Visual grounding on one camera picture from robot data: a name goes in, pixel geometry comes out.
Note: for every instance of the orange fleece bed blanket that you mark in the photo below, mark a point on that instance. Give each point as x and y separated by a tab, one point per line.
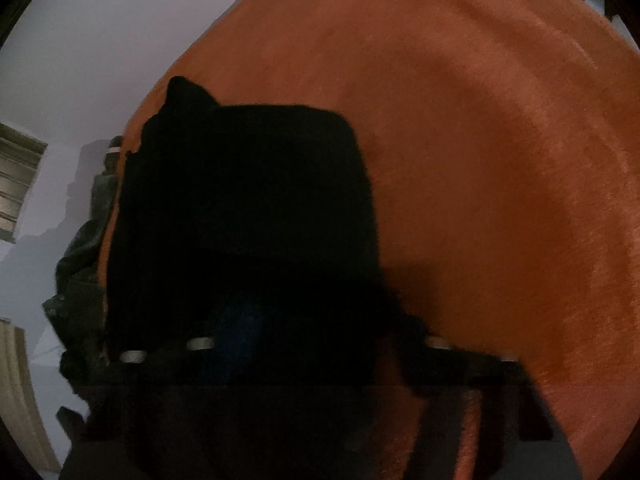
501	143

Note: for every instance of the dark striped sock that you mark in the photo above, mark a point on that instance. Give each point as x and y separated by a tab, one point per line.
112	155

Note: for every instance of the beige curtain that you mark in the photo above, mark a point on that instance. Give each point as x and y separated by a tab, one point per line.
19	410

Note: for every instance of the black sweatshirt with white logo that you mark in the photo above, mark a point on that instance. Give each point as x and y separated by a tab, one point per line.
254	224

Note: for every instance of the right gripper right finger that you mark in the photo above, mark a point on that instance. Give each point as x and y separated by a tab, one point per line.
484	416

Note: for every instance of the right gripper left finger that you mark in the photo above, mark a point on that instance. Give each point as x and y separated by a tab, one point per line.
163	351

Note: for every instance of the barred window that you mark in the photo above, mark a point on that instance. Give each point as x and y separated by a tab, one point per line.
20	158

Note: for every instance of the grey-green fleece garment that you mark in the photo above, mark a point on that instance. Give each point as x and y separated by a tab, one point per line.
76	310

